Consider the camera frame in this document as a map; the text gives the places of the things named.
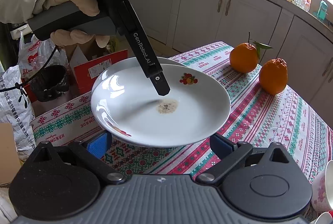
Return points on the patterned tablecloth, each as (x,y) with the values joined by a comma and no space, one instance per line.
(256,117)

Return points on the teal bottle on counter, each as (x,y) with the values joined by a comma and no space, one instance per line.
(322,11)

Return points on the red cardboard box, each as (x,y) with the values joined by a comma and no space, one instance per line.
(86,72)

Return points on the white plate stained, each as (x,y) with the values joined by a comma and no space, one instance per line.
(208,105)

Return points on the orange with leaf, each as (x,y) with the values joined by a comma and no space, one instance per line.
(244,58)

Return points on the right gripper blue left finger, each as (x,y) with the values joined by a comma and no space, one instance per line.
(99,144)

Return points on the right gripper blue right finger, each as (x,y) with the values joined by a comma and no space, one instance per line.
(221,146)

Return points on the white plate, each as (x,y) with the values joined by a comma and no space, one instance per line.
(125,103)

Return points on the orange without leaf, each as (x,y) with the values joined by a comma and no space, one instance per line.
(273,76)

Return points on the white red plastic bag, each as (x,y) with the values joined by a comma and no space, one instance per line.
(33,55)

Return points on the white kitchen cabinets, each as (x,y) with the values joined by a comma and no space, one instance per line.
(293,34)

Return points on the gloved left hand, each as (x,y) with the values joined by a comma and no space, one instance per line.
(72,22)

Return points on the black pot on floor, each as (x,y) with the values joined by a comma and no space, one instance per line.
(50,83)

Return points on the white floral bowl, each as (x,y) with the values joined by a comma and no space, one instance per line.
(322,187)

